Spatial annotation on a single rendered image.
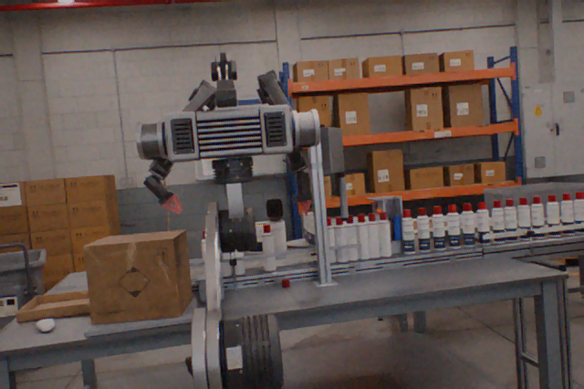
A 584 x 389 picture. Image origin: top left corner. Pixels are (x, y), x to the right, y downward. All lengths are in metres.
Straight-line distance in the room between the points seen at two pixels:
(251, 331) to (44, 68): 6.23
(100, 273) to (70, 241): 3.67
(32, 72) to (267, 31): 2.94
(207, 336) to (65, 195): 4.36
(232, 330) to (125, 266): 0.68
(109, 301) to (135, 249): 0.20
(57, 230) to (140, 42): 2.71
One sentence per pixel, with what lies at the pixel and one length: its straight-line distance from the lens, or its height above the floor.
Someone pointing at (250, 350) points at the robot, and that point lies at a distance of 1.23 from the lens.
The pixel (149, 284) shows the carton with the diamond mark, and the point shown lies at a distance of 1.82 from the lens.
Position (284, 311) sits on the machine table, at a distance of 1.82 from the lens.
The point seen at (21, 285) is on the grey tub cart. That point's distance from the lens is 4.16.
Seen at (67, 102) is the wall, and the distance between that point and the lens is 7.07.
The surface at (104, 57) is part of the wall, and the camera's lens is 7.04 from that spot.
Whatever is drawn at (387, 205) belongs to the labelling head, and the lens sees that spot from 2.53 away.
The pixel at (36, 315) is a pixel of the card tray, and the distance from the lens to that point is 2.21.
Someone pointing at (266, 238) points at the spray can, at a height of 1.03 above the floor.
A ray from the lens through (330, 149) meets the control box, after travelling 2.09.
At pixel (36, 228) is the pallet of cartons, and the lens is 5.57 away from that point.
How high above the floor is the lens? 1.33
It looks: 3 degrees down
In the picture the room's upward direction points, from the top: 5 degrees counter-clockwise
